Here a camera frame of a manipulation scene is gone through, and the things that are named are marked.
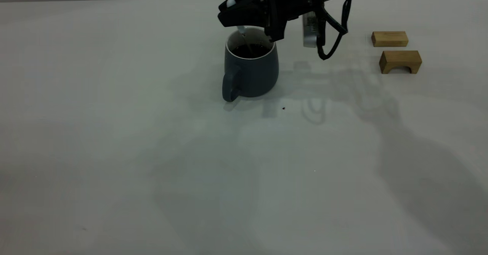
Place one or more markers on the dark grey ceramic mug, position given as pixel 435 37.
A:
pixel 255 76

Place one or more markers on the flat rectangular wooden block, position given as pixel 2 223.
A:
pixel 389 39

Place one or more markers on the arched wooden block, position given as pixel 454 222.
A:
pixel 400 58

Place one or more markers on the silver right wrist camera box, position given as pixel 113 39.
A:
pixel 309 30

